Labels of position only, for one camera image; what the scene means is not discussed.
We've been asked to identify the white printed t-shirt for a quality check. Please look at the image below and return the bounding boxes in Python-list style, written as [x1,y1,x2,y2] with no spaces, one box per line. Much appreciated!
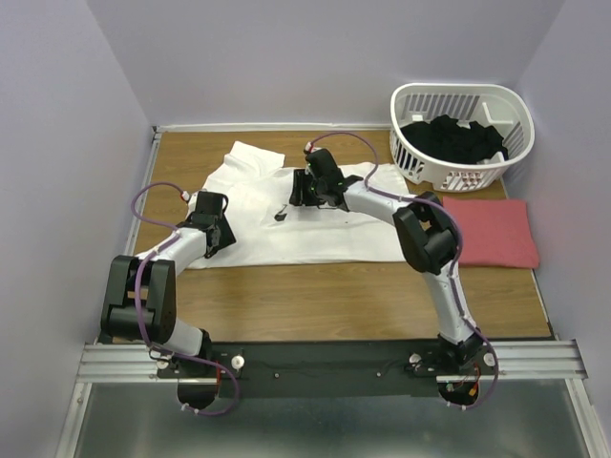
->
[190,141,404,269]

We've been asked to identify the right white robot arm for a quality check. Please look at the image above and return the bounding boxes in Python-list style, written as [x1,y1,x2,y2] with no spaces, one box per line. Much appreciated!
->
[289,148,485,374]

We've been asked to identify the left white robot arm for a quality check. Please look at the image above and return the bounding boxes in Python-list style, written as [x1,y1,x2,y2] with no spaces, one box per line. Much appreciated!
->
[100,191,236,377]

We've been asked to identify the black clothes in basket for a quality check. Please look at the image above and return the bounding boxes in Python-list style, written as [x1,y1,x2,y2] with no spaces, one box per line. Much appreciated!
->
[400,114,509,165]

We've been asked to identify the white plastic laundry basket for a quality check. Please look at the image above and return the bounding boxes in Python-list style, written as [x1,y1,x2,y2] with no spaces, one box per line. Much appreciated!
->
[390,83,535,193]

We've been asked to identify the folded red t-shirt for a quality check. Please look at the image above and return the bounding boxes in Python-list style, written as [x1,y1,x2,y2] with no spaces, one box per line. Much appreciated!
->
[443,197,540,269]

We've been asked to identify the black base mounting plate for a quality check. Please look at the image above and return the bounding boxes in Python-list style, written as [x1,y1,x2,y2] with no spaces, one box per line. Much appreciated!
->
[157,338,500,410]

